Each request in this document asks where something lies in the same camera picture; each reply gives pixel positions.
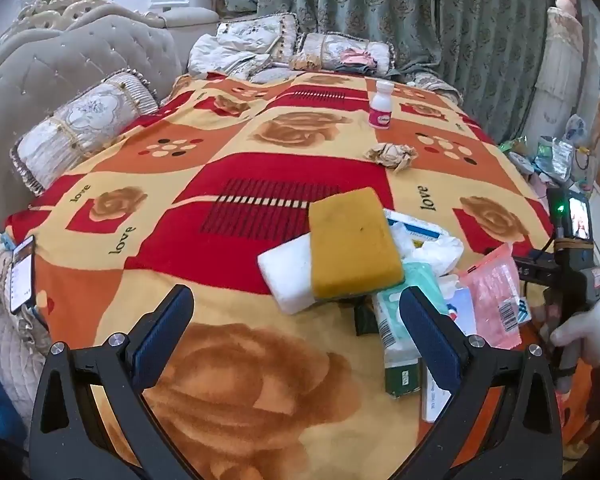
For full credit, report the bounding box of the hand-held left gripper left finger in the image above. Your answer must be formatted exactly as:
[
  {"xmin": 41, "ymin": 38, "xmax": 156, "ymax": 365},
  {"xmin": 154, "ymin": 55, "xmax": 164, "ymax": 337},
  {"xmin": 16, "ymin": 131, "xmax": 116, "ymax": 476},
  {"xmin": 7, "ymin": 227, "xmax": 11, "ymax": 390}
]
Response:
[{"xmin": 28, "ymin": 284, "xmax": 201, "ymax": 480}]

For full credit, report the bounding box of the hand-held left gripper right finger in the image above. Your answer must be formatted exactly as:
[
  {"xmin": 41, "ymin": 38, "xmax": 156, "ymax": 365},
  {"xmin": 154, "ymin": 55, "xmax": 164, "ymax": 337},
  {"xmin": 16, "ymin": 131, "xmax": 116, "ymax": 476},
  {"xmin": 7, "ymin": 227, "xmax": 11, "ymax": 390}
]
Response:
[{"xmin": 399, "ymin": 286, "xmax": 566, "ymax": 480}]

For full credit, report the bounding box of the white box red blue logo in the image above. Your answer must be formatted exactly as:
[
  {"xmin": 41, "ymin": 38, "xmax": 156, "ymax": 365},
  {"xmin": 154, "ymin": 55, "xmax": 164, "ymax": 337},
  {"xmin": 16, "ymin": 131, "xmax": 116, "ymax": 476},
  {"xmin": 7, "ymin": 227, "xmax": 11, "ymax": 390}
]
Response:
[{"xmin": 422, "ymin": 282, "xmax": 481, "ymax": 423}]

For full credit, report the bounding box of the pink plastic bag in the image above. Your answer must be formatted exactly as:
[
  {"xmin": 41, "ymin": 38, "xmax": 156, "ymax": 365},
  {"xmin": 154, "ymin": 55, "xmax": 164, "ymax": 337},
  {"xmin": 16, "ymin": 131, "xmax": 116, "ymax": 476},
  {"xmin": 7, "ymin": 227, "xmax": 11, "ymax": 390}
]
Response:
[{"xmin": 457, "ymin": 242, "xmax": 531, "ymax": 348}]

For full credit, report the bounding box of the white box blue yellow stripe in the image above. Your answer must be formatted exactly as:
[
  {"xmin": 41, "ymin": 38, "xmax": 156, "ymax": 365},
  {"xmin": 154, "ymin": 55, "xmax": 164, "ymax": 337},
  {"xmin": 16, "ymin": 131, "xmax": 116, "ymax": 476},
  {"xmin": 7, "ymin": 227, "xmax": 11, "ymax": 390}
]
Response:
[{"xmin": 382, "ymin": 208, "xmax": 453, "ymax": 251}]

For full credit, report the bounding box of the person's right hand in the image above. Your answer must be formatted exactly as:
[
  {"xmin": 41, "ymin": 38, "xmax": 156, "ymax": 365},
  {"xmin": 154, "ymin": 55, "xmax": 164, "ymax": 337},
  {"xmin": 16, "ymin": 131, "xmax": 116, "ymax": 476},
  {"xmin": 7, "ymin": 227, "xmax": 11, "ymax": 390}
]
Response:
[{"xmin": 540, "ymin": 300, "xmax": 600, "ymax": 367}]

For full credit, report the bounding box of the green snack packet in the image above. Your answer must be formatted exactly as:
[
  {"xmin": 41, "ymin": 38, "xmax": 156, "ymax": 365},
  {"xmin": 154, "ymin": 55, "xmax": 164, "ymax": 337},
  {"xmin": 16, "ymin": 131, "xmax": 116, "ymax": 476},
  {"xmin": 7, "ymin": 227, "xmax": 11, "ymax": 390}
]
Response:
[{"xmin": 354, "ymin": 297, "xmax": 423, "ymax": 400}]

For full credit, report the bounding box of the green wet wipes pack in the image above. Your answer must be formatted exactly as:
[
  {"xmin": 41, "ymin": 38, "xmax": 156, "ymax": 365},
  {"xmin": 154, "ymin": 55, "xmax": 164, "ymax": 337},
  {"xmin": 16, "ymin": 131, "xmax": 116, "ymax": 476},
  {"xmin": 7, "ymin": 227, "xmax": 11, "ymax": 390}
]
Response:
[{"xmin": 372, "ymin": 260, "xmax": 451, "ymax": 371}]

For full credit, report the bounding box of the crumpled white tissue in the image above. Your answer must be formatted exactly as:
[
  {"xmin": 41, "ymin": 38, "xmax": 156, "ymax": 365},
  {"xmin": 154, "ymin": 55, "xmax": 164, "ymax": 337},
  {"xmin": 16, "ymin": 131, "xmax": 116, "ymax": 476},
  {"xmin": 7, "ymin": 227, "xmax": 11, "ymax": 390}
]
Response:
[{"xmin": 390, "ymin": 222, "xmax": 463, "ymax": 278}]

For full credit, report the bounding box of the silver foil bag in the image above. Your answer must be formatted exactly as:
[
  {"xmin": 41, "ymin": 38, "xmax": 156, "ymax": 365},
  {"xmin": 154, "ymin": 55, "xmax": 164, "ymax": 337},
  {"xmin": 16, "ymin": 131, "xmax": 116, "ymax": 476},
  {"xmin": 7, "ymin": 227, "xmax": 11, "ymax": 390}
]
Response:
[{"xmin": 534, "ymin": 136, "xmax": 575, "ymax": 181}]

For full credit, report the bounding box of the yellow sponge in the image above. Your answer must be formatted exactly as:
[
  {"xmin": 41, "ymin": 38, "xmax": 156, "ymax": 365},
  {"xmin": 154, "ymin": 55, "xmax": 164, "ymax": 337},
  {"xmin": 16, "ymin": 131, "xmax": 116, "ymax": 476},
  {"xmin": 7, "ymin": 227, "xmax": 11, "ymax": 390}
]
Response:
[{"xmin": 307, "ymin": 187, "xmax": 406, "ymax": 303}]

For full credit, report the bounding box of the white foam block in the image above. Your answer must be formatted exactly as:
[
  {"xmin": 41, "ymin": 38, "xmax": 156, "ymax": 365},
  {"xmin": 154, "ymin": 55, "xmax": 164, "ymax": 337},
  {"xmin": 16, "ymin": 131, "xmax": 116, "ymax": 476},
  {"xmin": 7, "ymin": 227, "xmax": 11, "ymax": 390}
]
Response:
[{"xmin": 257, "ymin": 232, "xmax": 321, "ymax": 316}]

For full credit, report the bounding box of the blue white plastic bag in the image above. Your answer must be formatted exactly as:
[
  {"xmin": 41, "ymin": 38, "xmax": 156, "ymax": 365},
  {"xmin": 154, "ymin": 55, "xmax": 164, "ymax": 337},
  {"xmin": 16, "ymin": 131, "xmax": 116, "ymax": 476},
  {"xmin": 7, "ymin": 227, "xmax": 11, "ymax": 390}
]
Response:
[{"xmin": 564, "ymin": 114, "xmax": 590, "ymax": 147}]

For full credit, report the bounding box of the smartphone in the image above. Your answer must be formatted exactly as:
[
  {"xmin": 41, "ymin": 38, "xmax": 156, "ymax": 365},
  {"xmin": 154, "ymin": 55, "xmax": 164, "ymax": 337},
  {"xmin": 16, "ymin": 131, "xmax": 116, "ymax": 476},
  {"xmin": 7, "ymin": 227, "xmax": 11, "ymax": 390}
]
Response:
[{"xmin": 10, "ymin": 234, "xmax": 37, "ymax": 316}]

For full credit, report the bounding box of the white quilted cover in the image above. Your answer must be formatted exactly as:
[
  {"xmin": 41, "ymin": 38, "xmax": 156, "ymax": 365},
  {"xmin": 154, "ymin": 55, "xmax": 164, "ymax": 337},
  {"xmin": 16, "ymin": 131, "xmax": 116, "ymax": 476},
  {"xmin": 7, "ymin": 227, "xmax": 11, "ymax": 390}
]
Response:
[{"xmin": 0, "ymin": 287, "xmax": 48, "ymax": 426}]

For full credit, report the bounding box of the red orange printed blanket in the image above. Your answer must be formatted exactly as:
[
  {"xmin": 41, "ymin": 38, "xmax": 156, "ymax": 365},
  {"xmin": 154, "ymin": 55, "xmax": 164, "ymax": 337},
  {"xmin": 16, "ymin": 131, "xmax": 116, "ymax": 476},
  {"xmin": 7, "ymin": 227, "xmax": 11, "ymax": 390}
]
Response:
[{"xmin": 2, "ymin": 71, "xmax": 588, "ymax": 480}]

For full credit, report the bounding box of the crumpled brown paper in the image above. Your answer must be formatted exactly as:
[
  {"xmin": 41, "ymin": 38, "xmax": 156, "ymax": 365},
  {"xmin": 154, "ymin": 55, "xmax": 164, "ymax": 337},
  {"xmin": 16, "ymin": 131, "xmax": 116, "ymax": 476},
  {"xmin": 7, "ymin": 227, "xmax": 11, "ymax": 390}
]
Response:
[{"xmin": 364, "ymin": 142, "xmax": 417, "ymax": 175}]

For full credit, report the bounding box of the lace covered standing air conditioner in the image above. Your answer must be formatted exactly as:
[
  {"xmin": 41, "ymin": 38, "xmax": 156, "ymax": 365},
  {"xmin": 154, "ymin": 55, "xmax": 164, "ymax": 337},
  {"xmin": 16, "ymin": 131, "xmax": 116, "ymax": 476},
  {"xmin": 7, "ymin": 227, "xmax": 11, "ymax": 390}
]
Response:
[{"xmin": 535, "ymin": 5, "xmax": 593, "ymax": 141}]

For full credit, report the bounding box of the embroidered bolster pillow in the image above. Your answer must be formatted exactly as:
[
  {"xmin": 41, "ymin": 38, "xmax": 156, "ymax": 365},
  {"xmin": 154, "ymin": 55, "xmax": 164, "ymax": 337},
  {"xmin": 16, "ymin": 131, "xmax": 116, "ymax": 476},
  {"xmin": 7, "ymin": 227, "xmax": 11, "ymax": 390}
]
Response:
[{"xmin": 10, "ymin": 71, "xmax": 161, "ymax": 196}]

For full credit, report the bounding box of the white bottle pink label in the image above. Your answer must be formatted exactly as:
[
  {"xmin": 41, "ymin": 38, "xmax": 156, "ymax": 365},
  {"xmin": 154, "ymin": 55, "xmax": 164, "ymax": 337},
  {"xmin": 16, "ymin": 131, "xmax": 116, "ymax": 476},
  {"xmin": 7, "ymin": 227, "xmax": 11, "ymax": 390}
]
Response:
[{"xmin": 369, "ymin": 80, "xmax": 393, "ymax": 130}]

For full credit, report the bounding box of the white quilted jacket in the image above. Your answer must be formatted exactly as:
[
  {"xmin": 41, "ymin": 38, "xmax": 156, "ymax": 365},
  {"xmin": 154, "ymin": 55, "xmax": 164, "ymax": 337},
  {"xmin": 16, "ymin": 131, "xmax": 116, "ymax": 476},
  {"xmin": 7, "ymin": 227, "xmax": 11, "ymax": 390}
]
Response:
[{"xmin": 186, "ymin": 34, "xmax": 273, "ymax": 81}]

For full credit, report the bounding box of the green patterned curtain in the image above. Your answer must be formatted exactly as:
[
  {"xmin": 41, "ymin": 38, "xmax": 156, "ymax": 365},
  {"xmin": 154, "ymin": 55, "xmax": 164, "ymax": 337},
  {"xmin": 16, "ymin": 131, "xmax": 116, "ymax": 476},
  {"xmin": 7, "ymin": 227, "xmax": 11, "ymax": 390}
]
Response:
[{"xmin": 207, "ymin": 0, "xmax": 556, "ymax": 146}]

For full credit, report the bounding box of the pink folded clothing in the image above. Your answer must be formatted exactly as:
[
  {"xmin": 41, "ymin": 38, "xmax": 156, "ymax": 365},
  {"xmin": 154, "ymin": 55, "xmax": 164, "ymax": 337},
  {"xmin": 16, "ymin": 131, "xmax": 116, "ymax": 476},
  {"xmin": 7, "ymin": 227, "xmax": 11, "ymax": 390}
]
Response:
[{"xmin": 341, "ymin": 47, "xmax": 378, "ymax": 68}]

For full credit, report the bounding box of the beige tufted sofa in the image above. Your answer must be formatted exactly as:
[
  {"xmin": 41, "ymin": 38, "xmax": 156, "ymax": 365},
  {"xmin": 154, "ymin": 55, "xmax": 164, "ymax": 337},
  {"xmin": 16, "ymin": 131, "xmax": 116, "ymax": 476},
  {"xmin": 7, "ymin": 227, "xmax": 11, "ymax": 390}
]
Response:
[{"xmin": 0, "ymin": 0, "xmax": 463, "ymax": 241}]

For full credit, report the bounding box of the square embroidered fringed pillow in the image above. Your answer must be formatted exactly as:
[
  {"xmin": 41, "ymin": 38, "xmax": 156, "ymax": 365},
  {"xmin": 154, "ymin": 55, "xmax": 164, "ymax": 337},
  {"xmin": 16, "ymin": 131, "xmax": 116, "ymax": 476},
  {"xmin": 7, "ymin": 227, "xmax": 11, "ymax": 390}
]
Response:
[
  {"xmin": 292, "ymin": 31, "xmax": 397, "ymax": 78},
  {"xmin": 215, "ymin": 12, "xmax": 301, "ymax": 68}
]

